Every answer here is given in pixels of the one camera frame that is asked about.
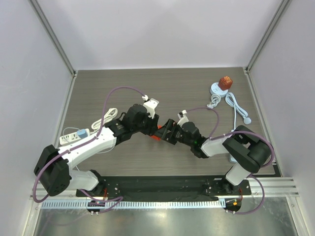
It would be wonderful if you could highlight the white power strip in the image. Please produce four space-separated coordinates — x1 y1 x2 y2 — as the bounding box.
59 127 95 146

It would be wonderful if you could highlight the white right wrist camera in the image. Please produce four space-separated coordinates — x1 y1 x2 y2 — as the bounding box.
177 110 189 127

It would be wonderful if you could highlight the white slotted cable duct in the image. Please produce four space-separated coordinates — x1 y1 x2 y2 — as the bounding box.
41 199 226 210

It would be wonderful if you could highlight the light blue charger plug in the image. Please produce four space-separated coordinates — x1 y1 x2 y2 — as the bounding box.
76 129 90 139

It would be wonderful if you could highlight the orange-red cube socket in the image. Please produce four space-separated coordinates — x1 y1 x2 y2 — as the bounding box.
151 125 162 141

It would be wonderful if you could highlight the aluminium frame post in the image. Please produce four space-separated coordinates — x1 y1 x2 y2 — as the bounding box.
28 0 77 77
246 0 292 73

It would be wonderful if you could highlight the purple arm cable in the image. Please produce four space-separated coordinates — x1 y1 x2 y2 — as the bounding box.
182 107 275 216
32 86 148 204

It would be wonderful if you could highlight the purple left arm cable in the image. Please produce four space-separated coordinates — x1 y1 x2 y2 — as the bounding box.
32 86 148 204

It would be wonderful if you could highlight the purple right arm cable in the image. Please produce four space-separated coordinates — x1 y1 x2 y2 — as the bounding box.
182 107 275 216

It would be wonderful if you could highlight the aluminium rail front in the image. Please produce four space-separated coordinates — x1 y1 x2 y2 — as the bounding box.
31 178 300 199

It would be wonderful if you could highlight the small white plug cable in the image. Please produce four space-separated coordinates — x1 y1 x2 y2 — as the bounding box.
206 94 221 110

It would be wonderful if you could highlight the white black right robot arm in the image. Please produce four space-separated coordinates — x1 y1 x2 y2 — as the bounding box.
154 120 275 195

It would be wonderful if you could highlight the light blue power cable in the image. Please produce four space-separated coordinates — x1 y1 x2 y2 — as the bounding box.
225 92 252 131

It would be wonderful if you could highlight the round light blue socket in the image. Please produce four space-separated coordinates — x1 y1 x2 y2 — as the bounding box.
210 82 228 98

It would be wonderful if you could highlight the dark red cube adapter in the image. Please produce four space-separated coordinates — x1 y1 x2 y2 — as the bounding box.
218 76 233 90

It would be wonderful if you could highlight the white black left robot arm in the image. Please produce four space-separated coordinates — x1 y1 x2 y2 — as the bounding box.
34 99 159 197

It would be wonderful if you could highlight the coiled white power cable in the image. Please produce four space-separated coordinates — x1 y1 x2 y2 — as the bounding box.
91 107 118 131

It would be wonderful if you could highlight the aluminium frame post right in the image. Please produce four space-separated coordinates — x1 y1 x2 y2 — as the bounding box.
246 0 292 73

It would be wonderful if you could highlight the light blue power strip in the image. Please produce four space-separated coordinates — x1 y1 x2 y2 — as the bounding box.
229 155 237 163

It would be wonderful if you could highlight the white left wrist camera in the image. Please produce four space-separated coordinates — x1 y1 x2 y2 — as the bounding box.
142 95 159 119

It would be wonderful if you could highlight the thin white charging cable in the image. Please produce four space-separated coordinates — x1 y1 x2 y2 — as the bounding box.
63 126 116 173

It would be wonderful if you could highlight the aluminium frame post left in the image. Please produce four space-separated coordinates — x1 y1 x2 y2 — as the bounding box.
28 0 77 77

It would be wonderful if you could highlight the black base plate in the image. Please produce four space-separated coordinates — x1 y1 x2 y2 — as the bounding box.
88 176 252 202

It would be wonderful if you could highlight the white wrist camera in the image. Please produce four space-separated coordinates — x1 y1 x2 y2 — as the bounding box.
177 110 189 127
142 95 159 119

